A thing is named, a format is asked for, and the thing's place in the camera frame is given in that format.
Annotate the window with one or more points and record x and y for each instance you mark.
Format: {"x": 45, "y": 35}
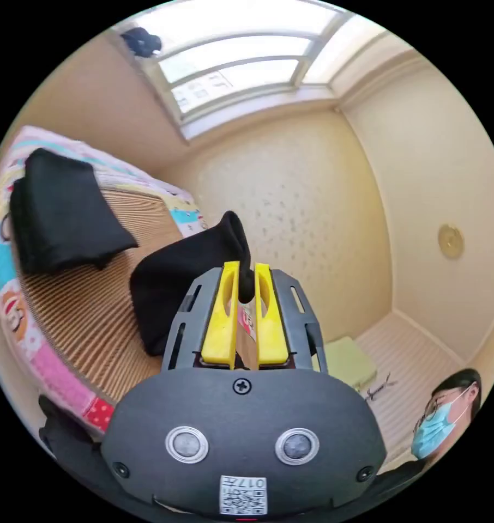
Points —
{"x": 230, "y": 49}

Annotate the round golden wall fitting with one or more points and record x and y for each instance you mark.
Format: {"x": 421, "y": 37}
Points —
{"x": 450, "y": 241}

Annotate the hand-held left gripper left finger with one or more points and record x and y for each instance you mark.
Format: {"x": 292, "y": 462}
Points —
{"x": 220, "y": 323}

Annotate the light green cushion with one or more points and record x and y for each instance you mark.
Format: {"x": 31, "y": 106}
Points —
{"x": 347, "y": 361}

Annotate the black long sleeve shirt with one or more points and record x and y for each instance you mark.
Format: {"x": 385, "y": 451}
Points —
{"x": 63, "y": 212}

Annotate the small black bag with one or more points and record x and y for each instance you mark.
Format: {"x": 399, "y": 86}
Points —
{"x": 140, "y": 41}

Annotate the person's body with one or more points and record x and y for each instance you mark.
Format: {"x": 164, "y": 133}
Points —
{"x": 435, "y": 429}

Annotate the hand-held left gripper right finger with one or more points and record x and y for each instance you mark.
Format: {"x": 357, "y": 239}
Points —
{"x": 271, "y": 327}

